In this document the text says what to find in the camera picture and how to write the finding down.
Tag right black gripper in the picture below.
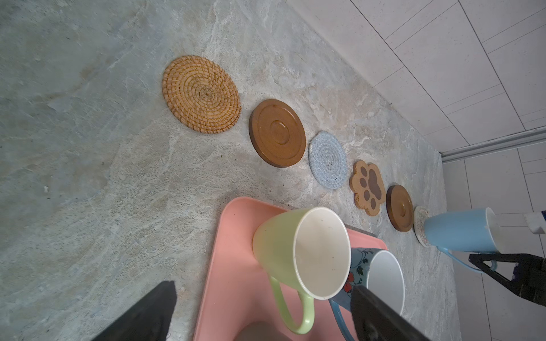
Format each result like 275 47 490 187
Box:
469 254 545 306

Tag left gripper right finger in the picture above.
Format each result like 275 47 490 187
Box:
351 286 429 341

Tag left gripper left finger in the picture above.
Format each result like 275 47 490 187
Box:
94 281 177 340

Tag light blue mug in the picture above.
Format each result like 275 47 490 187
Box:
423 207 501 274

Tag blue floral mug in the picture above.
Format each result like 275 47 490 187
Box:
329 248 405 340

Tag multicolour woven round coaster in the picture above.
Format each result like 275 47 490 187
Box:
413 206 431 248

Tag green mug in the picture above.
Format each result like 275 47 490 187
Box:
252 207 351 335

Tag brown wooden coaster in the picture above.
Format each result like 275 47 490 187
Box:
249 99 307 168
386 185 414 232

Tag cork paw print coaster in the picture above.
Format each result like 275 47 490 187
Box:
349 160 386 217

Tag blue woven round coaster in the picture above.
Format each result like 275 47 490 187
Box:
309 131 348 190

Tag woven rattan coaster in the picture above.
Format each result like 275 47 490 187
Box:
162 55 242 134

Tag dark grey mug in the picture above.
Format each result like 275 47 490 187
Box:
234 321 291 341

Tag pink silicone tray mat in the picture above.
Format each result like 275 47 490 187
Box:
193 196 388 341

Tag aluminium corner post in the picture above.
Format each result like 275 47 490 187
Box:
441 126 545 163

